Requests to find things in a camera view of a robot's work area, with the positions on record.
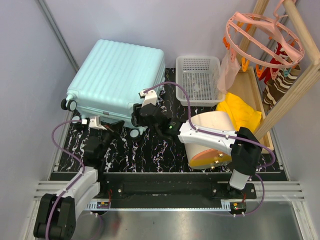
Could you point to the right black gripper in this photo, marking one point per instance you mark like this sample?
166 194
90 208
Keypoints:
138 119

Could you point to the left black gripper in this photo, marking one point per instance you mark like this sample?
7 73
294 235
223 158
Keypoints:
114 129

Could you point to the light blue hard-shell suitcase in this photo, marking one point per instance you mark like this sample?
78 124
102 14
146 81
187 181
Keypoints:
109 82

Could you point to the white round drum box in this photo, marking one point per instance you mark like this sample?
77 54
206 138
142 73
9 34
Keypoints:
201 157

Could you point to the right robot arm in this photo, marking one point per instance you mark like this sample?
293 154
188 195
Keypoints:
209 139

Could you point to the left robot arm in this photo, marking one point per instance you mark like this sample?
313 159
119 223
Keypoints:
58 212

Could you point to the black marble pattern mat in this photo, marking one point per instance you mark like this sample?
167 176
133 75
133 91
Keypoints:
147 154

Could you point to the white perforated plastic basket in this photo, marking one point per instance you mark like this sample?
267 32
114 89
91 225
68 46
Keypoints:
198 76

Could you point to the yellow cloth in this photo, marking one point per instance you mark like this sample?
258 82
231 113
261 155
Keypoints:
240 113

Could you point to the translucent pink plastic bag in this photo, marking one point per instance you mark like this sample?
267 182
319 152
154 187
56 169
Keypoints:
229 70

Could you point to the wooden tray base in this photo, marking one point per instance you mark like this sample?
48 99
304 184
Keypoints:
246 87

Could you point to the brown striped cloth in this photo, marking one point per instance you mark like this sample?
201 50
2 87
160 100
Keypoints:
276 88

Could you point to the pink round clip hanger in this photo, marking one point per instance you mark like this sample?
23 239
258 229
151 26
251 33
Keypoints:
262 42

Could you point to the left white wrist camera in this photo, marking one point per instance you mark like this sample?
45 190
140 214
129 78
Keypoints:
94 123

